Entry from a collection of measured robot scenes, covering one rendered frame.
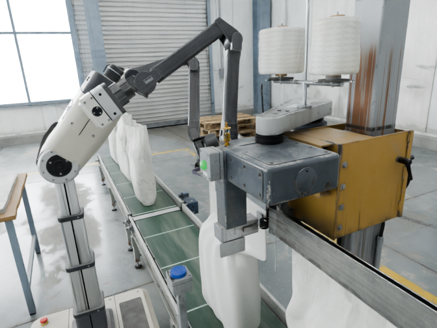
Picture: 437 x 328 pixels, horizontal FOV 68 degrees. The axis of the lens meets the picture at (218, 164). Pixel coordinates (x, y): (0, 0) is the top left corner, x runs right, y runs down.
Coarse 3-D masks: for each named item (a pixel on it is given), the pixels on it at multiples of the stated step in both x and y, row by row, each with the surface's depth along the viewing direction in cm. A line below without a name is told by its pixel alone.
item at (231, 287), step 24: (216, 216) 155; (264, 216) 114; (216, 240) 144; (264, 240) 116; (216, 264) 142; (240, 264) 133; (216, 288) 147; (240, 288) 135; (216, 312) 155; (240, 312) 138
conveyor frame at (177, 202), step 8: (104, 168) 390; (112, 184) 336; (160, 184) 340; (168, 192) 314; (120, 200) 293; (176, 200) 294; (120, 208) 309; (128, 208) 286; (176, 208) 282; (128, 216) 266; (144, 216) 270; (152, 216) 270; (128, 224) 278
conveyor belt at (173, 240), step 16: (144, 224) 256; (160, 224) 255; (176, 224) 254; (192, 224) 252; (160, 240) 231; (176, 240) 230; (192, 240) 229; (160, 256) 211; (176, 256) 211; (192, 256) 210; (160, 272) 210; (192, 272) 194; (176, 304) 181; (192, 304) 168; (192, 320) 158; (208, 320) 157; (272, 320) 155
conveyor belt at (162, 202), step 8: (104, 160) 437; (112, 160) 435; (112, 168) 402; (112, 176) 370; (120, 176) 369; (120, 184) 345; (128, 184) 344; (120, 192) 323; (128, 192) 322; (160, 192) 319; (128, 200) 302; (136, 200) 301; (160, 200) 299; (168, 200) 298; (136, 208) 285; (144, 208) 284; (152, 208) 283; (160, 208) 282; (168, 208) 283; (136, 216) 271
